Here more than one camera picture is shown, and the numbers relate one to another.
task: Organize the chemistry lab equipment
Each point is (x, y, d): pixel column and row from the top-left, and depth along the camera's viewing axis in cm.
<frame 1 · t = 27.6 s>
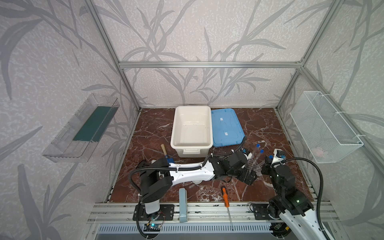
left hand: (252, 171, 73), fingers open
right hand: (266, 152, 79), fingers closed
blue plastic bin lid: (226, 129, 110), on the table
white plastic storage bin: (191, 131, 110), on the table
blue capped test tube: (258, 145, 99), on the table

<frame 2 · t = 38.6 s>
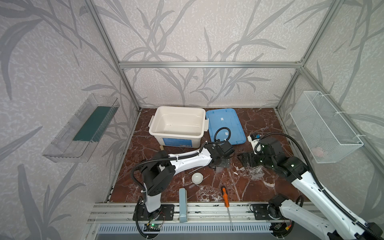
left hand: (222, 159, 85), fingers open
right hand: (244, 149, 76), fingers open
white plastic storage bin: (178, 126, 110), on the table
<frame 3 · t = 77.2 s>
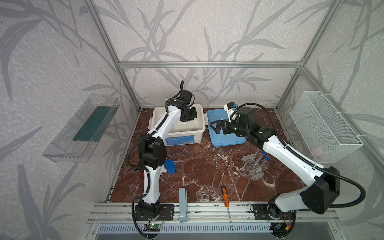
left hand: (197, 112, 92), fingers closed
right hand: (216, 118, 76), fingers open
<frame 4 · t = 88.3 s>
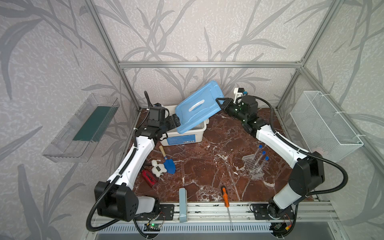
left hand: (175, 115, 81), fingers open
right hand: (217, 95, 76), fingers closed
blue plastic bin lid: (198, 106, 86), point 28 cm above the table
red black lighter: (149, 178, 84), point 3 cm above the table
white molecule model: (158, 168, 86), point 4 cm above the table
